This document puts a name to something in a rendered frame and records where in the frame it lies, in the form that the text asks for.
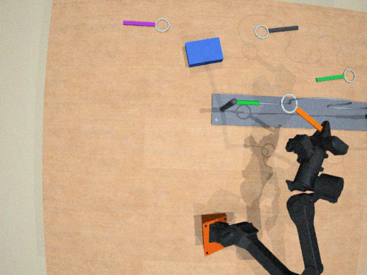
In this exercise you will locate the white ring with dark grey handle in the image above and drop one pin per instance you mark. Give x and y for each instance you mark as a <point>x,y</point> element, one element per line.
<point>279,29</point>

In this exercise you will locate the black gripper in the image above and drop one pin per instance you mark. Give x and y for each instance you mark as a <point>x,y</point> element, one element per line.
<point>324,142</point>

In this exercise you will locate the orange bar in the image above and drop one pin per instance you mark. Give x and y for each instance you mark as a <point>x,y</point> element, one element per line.
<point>301,113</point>

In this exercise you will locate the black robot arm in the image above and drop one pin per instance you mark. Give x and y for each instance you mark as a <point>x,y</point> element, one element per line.
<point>301,209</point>

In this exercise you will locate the green bar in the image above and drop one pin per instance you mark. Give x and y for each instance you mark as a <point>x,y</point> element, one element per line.
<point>319,79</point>

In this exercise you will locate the blue rectangular block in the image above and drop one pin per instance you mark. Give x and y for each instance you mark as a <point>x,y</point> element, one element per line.
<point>206,51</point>

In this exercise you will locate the grey ring with purple handle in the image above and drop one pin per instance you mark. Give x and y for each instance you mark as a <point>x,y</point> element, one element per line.
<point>145,23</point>

